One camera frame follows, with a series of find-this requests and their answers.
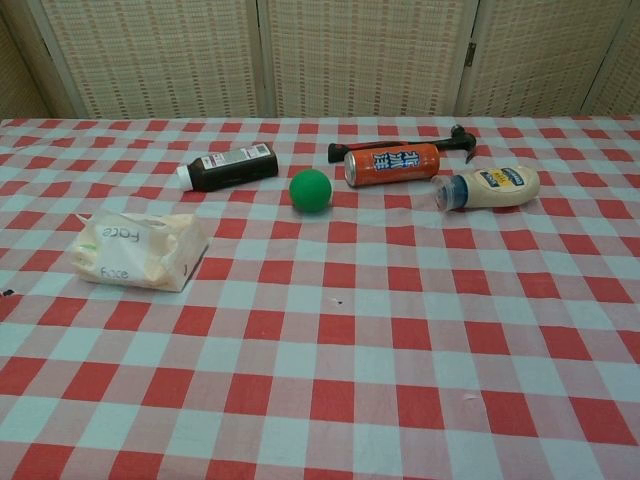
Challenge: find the white face wipes packet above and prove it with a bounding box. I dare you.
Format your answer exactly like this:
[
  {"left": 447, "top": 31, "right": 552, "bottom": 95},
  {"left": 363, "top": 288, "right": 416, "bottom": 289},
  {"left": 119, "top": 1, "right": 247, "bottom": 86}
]
[{"left": 71, "top": 211, "right": 211, "bottom": 294}]

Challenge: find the green ball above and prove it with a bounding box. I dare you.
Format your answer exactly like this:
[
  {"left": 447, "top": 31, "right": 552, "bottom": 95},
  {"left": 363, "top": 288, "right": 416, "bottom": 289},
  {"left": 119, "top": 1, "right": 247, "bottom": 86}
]
[{"left": 288, "top": 168, "right": 334, "bottom": 212}]

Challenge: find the orange soda can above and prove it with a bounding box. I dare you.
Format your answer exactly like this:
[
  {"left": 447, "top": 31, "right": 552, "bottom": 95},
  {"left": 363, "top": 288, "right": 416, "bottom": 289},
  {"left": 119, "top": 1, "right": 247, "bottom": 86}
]
[{"left": 343, "top": 142, "right": 441, "bottom": 189}]

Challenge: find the red white checkered tablecloth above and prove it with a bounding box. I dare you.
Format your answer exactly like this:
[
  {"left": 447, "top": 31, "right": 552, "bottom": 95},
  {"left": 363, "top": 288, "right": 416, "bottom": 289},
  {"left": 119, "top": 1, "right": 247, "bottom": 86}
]
[{"left": 0, "top": 116, "right": 640, "bottom": 480}]

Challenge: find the dark brown bottle white cap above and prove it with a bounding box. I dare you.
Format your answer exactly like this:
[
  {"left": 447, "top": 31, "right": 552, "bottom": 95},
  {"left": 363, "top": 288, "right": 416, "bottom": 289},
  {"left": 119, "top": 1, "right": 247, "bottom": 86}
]
[{"left": 176, "top": 142, "right": 280, "bottom": 193}]

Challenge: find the black red claw hammer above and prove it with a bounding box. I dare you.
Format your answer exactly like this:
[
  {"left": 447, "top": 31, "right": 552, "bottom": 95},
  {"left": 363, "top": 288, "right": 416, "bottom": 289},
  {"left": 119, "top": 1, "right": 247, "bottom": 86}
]
[{"left": 327, "top": 125, "right": 479, "bottom": 165}]

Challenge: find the cream mayonnaise squeeze bottle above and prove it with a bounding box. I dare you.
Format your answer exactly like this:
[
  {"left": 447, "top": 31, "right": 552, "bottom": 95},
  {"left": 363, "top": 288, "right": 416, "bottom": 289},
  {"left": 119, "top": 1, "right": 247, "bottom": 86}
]
[{"left": 431, "top": 165, "right": 542, "bottom": 213}]

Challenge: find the woven folding screen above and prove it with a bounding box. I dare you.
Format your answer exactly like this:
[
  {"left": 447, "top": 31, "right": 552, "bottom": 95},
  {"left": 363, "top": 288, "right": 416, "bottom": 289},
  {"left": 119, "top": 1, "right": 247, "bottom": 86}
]
[{"left": 0, "top": 0, "right": 640, "bottom": 121}]

